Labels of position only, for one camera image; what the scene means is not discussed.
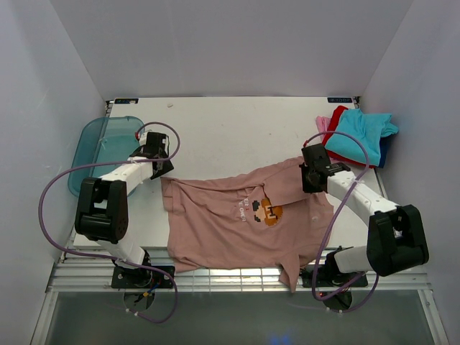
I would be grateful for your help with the cyan folded t shirt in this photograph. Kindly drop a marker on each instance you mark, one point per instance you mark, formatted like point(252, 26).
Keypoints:
point(387, 129)

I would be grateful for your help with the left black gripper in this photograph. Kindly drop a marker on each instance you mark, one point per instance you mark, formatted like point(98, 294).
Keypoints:
point(166, 167)

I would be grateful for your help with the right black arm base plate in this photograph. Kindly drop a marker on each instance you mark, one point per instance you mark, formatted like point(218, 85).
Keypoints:
point(325, 279)

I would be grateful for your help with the dark blue folded t shirt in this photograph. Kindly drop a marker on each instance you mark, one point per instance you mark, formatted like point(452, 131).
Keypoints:
point(384, 145)

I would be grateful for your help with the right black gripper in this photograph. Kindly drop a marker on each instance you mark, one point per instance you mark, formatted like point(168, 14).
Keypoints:
point(307, 188)

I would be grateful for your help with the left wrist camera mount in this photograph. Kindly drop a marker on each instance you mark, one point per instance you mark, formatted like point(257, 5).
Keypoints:
point(141, 137)

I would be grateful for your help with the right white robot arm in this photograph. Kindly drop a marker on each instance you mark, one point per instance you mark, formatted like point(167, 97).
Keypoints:
point(396, 239)

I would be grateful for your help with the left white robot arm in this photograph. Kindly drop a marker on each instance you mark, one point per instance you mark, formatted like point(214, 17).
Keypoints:
point(102, 212)

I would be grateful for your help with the teal plastic tray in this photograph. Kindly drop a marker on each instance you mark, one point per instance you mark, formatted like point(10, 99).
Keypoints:
point(107, 140)

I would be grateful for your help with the red folded t shirt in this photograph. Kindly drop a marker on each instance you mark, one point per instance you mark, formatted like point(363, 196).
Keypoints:
point(365, 128)

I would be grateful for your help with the light pink folded t shirt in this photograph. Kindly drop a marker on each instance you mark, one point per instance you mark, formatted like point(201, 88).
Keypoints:
point(322, 123)

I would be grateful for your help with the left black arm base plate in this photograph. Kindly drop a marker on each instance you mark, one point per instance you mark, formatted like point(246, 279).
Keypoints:
point(158, 278)

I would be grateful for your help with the aluminium rail frame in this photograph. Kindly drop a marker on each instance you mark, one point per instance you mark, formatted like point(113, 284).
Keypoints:
point(246, 306)

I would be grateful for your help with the dusty pink t shirt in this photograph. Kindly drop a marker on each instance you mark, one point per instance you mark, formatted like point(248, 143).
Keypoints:
point(255, 220)

